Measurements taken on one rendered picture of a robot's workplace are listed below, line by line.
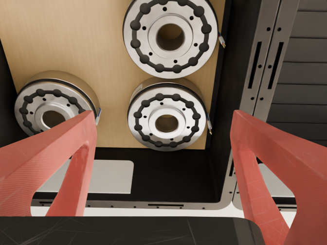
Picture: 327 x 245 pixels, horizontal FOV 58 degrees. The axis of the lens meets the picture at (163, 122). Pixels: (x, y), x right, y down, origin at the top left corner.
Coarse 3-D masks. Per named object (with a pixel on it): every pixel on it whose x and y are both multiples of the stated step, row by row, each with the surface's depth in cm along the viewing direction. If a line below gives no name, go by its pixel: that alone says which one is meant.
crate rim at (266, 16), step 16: (272, 0) 23; (256, 16) 24; (272, 16) 24; (256, 32) 24; (256, 48) 26; (256, 64) 26; (256, 80) 27; (240, 96) 28; (256, 96) 28; (224, 176) 34; (224, 192) 36; (128, 208) 37; (144, 208) 37; (160, 208) 37; (176, 208) 37; (192, 208) 37; (208, 208) 37
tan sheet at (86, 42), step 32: (0, 0) 32; (32, 0) 32; (64, 0) 32; (96, 0) 32; (128, 0) 32; (224, 0) 32; (0, 32) 35; (32, 32) 34; (64, 32) 34; (96, 32) 34; (160, 32) 34; (32, 64) 37; (64, 64) 37; (96, 64) 37; (128, 64) 37; (128, 96) 39; (96, 128) 43; (128, 128) 43
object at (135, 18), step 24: (144, 0) 29; (168, 0) 30; (192, 0) 29; (144, 24) 31; (192, 24) 31; (216, 24) 31; (144, 48) 32; (192, 48) 32; (168, 72) 34; (192, 72) 34
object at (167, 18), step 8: (160, 16) 30; (168, 16) 30; (176, 16) 30; (152, 24) 30; (160, 24) 30; (176, 24) 30; (184, 24) 30; (152, 32) 31; (184, 32) 31; (192, 32) 31; (152, 40) 31; (184, 40) 31; (192, 40) 31; (152, 48) 32; (160, 48) 32; (176, 48) 32; (184, 48) 32; (160, 56) 32; (168, 56) 32; (176, 56) 32
